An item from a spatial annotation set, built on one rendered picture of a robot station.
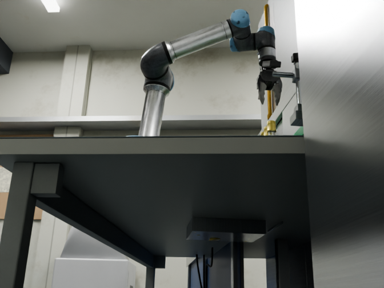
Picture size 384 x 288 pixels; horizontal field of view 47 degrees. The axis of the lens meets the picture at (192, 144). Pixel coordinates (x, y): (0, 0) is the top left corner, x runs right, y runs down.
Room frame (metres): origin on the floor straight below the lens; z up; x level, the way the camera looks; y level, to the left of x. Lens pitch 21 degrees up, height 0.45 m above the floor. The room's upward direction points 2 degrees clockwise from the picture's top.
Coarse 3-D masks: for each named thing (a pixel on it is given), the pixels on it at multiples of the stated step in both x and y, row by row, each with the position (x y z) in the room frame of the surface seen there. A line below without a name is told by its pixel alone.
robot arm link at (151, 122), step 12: (168, 72) 1.65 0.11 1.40; (144, 84) 1.69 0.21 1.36; (156, 84) 1.66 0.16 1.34; (168, 84) 1.68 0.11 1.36; (156, 96) 1.67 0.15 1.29; (144, 108) 1.69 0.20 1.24; (156, 108) 1.67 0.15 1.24; (144, 120) 1.67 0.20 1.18; (156, 120) 1.67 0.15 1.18; (144, 132) 1.67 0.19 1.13; (156, 132) 1.68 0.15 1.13
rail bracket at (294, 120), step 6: (294, 54) 0.87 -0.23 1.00; (294, 60) 0.88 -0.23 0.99; (294, 66) 0.88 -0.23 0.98; (276, 72) 0.87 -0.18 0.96; (282, 72) 0.87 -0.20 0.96; (294, 72) 0.87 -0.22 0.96; (294, 78) 0.87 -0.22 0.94; (300, 90) 0.87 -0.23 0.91; (300, 96) 0.87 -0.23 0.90; (300, 102) 0.87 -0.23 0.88; (294, 108) 0.88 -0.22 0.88; (300, 108) 0.87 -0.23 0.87; (294, 114) 0.87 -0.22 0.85; (300, 114) 0.86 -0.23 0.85; (294, 120) 0.87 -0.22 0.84; (300, 120) 0.87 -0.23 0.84
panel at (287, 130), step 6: (294, 96) 1.68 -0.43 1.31; (294, 102) 1.68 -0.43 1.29; (288, 108) 1.76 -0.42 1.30; (282, 114) 1.85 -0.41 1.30; (288, 114) 1.77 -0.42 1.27; (282, 120) 1.85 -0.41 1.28; (288, 120) 1.77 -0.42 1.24; (288, 126) 1.78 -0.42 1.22; (294, 126) 1.70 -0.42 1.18; (300, 126) 1.63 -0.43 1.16; (288, 132) 1.78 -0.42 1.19; (294, 132) 1.70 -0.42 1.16
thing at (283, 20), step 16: (272, 0) 2.02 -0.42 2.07; (288, 0) 1.77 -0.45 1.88; (272, 16) 2.03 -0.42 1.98; (288, 16) 1.78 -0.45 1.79; (288, 32) 1.79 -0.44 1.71; (288, 48) 1.81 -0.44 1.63; (288, 64) 1.82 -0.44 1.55; (288, 80) 1.83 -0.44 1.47; (272, 96) 2.09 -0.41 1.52; (288, 96) 1.78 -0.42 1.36; (272, 112) 2.10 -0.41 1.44
